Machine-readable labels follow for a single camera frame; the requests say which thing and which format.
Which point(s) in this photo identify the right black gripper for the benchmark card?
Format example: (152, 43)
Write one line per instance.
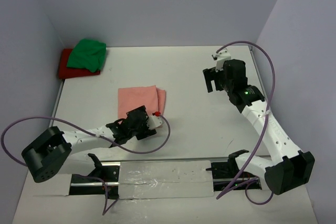
(210, 74)

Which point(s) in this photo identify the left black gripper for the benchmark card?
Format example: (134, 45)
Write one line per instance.
(145, 131)

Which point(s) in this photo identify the salmon pink t-shirt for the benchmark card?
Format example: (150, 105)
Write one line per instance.
(151, 97)

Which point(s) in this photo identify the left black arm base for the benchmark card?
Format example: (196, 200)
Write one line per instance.
(94, 183)

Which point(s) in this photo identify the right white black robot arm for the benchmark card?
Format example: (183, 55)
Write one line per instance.
(288, 167)

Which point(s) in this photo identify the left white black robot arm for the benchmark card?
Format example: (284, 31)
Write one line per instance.
(46, 155)

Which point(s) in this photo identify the silver tape patch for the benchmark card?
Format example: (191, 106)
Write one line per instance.
(154, 180)

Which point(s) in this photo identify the green folded t-shirt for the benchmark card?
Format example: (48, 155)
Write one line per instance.
(88, 54)

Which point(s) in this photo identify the red folded t-shirt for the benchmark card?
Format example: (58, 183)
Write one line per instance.
(65, 72)

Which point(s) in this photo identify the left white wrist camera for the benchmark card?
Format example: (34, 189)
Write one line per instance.
(154, 121)

